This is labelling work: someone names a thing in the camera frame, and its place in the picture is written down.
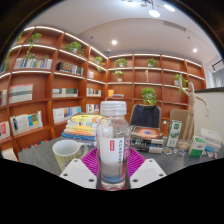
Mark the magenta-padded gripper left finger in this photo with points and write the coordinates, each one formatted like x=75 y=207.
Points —
x=76 y=173

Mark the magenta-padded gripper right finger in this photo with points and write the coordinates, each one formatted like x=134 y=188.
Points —
x=150 y=172

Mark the clear plastic water bottle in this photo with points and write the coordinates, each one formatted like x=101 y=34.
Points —
x=113 y=146

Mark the yellow striped mug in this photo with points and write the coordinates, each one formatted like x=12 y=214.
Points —
x=66 y=155

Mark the small round badge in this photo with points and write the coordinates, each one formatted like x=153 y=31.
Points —
x=179 y=153
x=167 y=151

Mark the dark book stack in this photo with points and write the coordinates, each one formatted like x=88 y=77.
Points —
x=146 y=136

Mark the colourful book stack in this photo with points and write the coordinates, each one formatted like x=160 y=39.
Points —
x=81 y=128

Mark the tall green white carton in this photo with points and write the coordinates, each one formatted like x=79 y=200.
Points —
x=174 y=133

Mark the small green white box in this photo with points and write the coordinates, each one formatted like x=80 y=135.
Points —
x=196 y=146

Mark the dark blue office chair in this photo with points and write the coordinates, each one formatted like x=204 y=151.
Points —
x=145 y=116

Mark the beige chair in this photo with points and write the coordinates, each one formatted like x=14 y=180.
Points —
x=175 y=115

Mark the small colourful badge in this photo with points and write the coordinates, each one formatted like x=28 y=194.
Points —
x=212 y=155

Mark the wooden artist mannequin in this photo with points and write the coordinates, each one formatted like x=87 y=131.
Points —
x=190 y=113

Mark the wooden shelf unit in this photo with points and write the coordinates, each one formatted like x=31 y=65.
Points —
x=40 y=110

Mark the white counter with dark top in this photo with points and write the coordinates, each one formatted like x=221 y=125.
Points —
x=215 y=110

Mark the grey window curtain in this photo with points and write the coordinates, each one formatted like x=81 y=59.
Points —
x=219 y=78

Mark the recessed ceiling spotlight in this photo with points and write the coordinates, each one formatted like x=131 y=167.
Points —
x=194 y=50
x=114 y=42

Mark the ceiling air vent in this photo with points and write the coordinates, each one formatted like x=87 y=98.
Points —
x=174 y=25

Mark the branched ceiling lamp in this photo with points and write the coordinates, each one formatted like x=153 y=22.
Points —
x=154 y=13

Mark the black track light rail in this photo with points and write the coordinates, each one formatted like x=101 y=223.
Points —
x=218 y=64

